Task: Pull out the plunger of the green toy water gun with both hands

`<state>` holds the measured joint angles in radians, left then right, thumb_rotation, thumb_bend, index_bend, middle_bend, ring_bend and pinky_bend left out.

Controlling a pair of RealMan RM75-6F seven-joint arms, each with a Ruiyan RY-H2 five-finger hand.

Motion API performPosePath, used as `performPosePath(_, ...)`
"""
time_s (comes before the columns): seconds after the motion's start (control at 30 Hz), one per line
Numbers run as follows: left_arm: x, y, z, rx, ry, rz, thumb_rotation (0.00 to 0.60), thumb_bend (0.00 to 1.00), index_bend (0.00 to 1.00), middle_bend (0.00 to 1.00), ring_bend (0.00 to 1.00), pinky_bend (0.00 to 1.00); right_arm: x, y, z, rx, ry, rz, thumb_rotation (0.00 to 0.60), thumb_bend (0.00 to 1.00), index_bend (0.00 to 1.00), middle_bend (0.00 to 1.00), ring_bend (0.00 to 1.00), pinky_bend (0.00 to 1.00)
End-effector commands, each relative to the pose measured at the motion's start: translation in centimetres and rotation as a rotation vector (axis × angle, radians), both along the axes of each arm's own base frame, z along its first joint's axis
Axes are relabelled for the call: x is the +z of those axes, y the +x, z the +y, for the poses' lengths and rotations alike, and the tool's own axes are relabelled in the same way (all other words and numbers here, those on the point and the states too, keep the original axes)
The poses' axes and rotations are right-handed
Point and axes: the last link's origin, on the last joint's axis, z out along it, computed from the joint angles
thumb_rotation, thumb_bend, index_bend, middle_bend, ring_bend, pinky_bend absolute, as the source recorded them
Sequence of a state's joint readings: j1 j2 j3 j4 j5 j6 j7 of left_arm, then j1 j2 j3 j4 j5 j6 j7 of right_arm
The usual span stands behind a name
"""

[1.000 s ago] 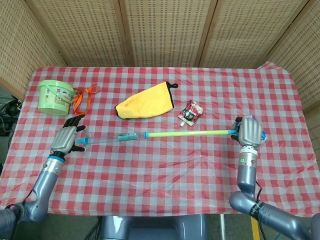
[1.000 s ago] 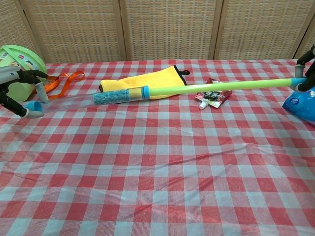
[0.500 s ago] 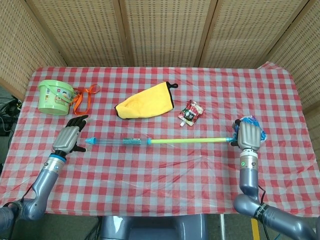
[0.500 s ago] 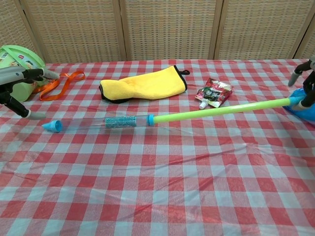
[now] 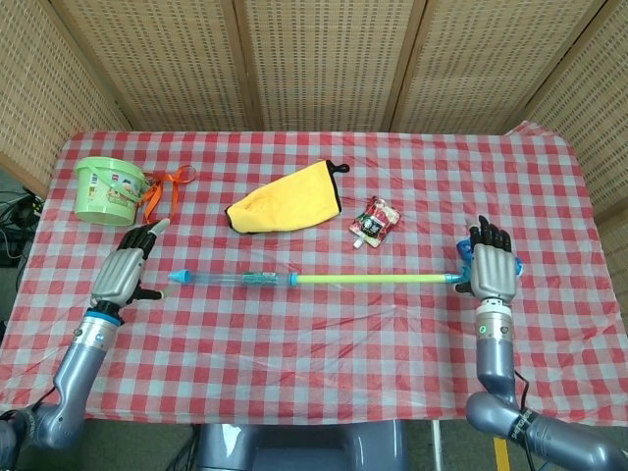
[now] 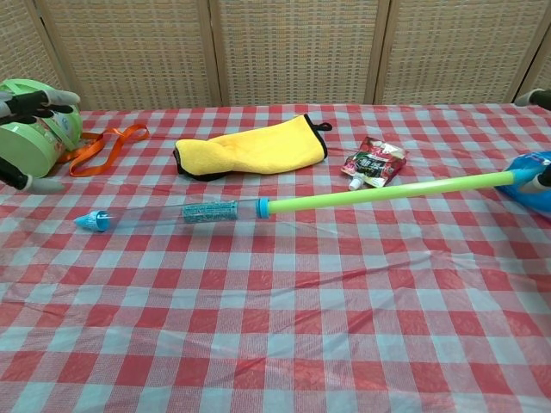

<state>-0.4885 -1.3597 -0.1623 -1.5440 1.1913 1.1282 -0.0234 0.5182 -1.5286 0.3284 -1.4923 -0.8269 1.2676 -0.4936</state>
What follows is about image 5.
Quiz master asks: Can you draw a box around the yellow microfibre cloth black trim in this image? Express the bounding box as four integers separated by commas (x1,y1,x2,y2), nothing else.
224,159,351,236

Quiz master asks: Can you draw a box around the woven bamboo screen panel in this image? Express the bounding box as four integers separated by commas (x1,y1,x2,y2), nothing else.
48,0,256,132
387,0,614,133
0,0,136,197
504,0,628,315
233,0,426,132

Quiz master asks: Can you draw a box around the orange ribbon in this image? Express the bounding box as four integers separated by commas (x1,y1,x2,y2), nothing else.
141,165,200,222

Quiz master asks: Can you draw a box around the green plunger rod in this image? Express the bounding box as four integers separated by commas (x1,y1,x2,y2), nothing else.
293,272,475,295

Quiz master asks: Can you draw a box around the blue tissue pack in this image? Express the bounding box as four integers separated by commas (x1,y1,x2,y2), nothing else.
456,237,525,279

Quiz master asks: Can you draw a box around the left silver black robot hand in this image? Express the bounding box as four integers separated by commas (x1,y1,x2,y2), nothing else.
89,218,171,311

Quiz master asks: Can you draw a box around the yellow floor tape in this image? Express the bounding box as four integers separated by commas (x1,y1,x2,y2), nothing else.
493,438,511,471

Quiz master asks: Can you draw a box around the red drink pouch white spout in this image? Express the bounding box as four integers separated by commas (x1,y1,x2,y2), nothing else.
348,194,401,249

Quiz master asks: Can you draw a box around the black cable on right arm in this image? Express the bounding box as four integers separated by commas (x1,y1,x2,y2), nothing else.
512,370,539,471

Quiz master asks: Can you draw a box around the red white checkered tablecloth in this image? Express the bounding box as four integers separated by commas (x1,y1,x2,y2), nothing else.
0,120,617,426

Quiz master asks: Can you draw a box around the grey robot torso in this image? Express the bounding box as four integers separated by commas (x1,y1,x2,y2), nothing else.
195,421,408,471

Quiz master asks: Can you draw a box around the green plastic toy bucket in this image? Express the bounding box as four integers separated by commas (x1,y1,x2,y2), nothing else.
74,156,147,228

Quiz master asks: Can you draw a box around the black floor cables bundle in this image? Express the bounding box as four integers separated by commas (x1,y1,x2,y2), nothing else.
0,188,43,266

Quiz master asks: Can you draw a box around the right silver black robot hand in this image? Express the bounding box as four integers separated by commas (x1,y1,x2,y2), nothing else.
453,214,519,301

